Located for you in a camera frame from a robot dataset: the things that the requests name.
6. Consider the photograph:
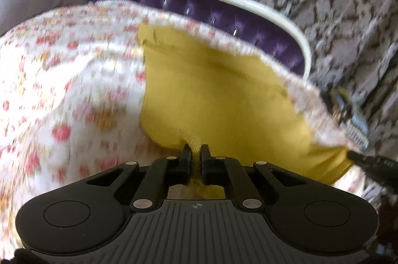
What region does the mustard yellow sweater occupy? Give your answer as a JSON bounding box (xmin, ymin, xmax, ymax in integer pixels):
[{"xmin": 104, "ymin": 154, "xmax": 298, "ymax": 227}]
[{"xmin": 137, "ymin": 23, "xmax": 355, "ymax": 200}]

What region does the brown damask curtain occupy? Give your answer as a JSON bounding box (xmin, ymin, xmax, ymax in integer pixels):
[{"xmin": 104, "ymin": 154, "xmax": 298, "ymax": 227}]
[{"xmin": 162, "ymin": 0, "xmax": 398, "ymax": 160}]

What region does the floral bedspread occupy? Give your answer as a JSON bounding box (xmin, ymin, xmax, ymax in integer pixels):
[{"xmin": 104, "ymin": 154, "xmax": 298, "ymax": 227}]
[{"xmin": 0, "ymin": 0, "xmax": 386, "ymax": 255}]

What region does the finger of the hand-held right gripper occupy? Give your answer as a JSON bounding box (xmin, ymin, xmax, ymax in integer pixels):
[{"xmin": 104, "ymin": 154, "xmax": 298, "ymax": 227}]
[{"xmin": 348, "ymin": 150, "xmax": 398, "ymax": 190}]

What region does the striped knitted cloth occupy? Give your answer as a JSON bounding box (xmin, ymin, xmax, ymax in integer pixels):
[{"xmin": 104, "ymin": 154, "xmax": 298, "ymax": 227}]
[{"xmin": 323, "ymin": 88, "xmax": 371, "ymax": 151}]

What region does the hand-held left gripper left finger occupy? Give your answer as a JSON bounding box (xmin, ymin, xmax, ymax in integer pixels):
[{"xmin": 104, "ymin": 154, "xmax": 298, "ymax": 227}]
[{"xmin": 84, "ymin": 144, "xmax": 193, "ymax": 212}]

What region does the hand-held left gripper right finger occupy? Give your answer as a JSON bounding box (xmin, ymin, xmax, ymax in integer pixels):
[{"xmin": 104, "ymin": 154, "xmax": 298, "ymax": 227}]
[{"xmin": 200, "ymin": 144, "xmax": 311, "ymax": 211}]

